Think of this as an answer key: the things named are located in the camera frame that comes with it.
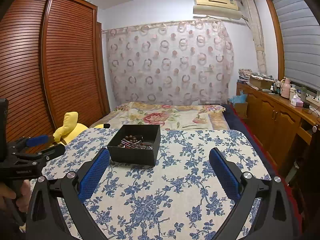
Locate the wooden sideboard cabinet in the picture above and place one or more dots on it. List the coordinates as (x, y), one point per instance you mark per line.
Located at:
(283, 131)

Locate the blue plastic bag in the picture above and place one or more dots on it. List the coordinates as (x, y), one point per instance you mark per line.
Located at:
(237, 99)

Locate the cardboard box on sideboard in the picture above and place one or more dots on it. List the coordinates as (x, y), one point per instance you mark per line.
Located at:
(260, 82)

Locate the wrapped air conditioner pipe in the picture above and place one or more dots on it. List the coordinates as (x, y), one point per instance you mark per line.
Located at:
(256, 29)

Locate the black cardboard box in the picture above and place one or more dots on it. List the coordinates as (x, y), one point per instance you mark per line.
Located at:
(149, 134)

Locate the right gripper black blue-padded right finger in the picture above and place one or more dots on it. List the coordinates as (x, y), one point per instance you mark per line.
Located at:
(274, 218)

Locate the person's left hand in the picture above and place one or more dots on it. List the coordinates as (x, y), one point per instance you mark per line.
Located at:
(22, 202)

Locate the floral bed quilt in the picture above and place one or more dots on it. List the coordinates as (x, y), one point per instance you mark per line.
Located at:
(168, 117)

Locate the window roller blind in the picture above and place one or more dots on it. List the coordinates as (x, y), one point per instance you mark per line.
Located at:
(300, 35)

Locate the pink thermos jug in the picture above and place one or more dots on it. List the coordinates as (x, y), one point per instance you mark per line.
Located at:
(285, 88)

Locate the pink circle-pattern curtain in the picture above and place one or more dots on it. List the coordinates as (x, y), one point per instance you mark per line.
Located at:
(171, 63)

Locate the blue floral tablecloth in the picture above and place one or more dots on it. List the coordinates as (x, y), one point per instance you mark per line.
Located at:
(180, 197)

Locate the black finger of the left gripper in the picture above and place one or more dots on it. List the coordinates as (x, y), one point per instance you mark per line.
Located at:
(26, 142)

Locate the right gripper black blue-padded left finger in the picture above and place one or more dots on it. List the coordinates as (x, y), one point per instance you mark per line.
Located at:
(45, 219)

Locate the pink tissue box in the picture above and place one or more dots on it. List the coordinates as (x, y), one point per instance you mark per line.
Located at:
(296, 101)

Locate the cream wall air conditioner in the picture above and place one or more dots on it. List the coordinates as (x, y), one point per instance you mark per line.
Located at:
(218, 8)

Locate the yellow plush toy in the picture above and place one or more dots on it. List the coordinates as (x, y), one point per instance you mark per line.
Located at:
(69, 130)

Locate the brown louvered wardrobe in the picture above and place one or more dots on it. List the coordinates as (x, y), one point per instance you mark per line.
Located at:
(51, 64)

